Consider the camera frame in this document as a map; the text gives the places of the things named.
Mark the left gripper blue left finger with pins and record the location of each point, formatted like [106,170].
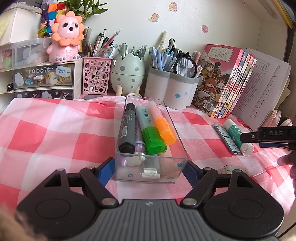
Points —
[98,176]

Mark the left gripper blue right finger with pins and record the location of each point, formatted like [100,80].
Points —
[199,178]

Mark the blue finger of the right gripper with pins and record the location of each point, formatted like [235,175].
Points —
[280,134]
[272,145]

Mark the clear plastic organizer tray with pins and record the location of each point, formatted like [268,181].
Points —
[157,168]

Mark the black marker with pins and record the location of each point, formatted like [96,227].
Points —
[127,136]

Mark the purple mechanical pencil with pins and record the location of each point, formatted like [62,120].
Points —
[140,147]

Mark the green highlighter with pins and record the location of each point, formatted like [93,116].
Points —
[153,141]

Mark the orange highlighter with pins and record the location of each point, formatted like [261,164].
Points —
[164,128]

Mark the right hand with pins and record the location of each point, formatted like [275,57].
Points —
[289,160]

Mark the left hand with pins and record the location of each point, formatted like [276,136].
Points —
[15,226]

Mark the green white glue stick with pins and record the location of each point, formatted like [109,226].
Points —
[235,133]

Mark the pencil lead refill case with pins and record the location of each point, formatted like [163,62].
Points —
[227,140]

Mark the white kneaded eraser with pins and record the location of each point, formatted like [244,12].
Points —
[227,169]

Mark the open white paper book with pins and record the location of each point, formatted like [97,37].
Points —
[263,89]

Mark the red white checkered tablecloth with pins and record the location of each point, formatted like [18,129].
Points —
[39,136]

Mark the pink comic book set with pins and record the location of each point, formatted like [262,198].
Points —
[225,70]

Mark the white grey flower pen holder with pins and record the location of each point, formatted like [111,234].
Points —
[176,91]

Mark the green egg pen holder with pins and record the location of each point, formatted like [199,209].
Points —
[127,74]

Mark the pink perforated pen holder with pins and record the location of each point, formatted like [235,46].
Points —
[95,75]

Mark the white drawer organizer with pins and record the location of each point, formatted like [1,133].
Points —
[46,80]

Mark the magnifying glass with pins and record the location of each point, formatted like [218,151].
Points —
[185,67]

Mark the pink lion toy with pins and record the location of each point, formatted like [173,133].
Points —
[67,34]

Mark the clear plastic storage box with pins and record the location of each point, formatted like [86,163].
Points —
[25,53]

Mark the green bamboo plant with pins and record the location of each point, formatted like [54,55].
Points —
[86,8]

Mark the colourful rubik cube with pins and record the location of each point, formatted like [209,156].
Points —
[50,11]

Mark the white cardboard box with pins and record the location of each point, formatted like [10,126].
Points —
[19,25]

